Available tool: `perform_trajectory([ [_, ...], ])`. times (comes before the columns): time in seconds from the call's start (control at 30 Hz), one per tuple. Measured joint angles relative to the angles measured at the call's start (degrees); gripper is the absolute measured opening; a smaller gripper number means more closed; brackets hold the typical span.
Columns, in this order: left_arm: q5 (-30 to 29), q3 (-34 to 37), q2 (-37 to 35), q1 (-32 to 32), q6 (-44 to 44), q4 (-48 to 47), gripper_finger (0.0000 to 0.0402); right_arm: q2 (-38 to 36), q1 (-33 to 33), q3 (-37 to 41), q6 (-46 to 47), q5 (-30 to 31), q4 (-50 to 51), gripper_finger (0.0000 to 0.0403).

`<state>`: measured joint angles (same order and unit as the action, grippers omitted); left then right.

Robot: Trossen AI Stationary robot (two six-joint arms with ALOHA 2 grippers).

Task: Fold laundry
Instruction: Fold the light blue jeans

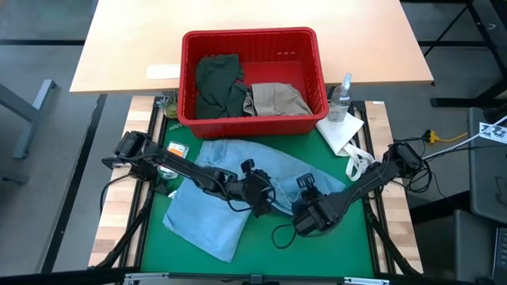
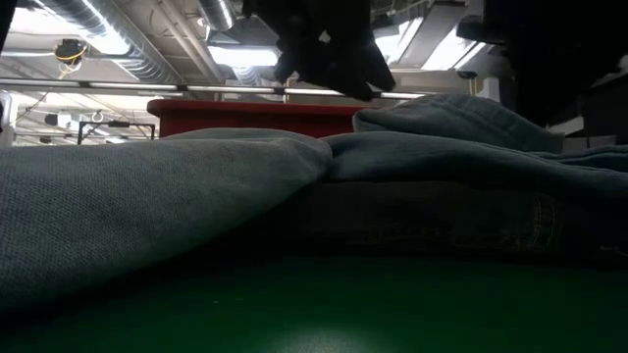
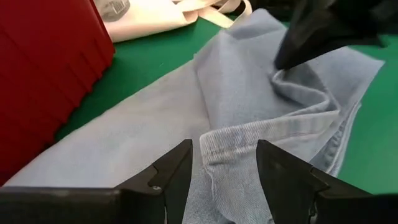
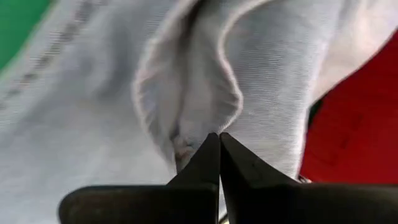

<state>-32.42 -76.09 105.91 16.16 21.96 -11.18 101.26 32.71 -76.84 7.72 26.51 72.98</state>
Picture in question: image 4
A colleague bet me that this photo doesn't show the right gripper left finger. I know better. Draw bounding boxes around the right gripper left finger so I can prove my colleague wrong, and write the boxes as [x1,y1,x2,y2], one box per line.
[58,133,221,224]

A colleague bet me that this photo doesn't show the red plastic laundry basket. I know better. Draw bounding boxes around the red plastic laundry basket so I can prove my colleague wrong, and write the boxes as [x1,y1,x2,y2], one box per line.
[300,29,398,184]

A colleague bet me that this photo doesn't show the light blue jeans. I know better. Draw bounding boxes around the light blue jeans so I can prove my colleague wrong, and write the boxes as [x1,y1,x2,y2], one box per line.
[0,0,398,224]

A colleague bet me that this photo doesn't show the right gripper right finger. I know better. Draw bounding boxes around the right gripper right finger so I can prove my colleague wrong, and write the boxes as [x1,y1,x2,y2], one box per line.
[219,132,398,224]

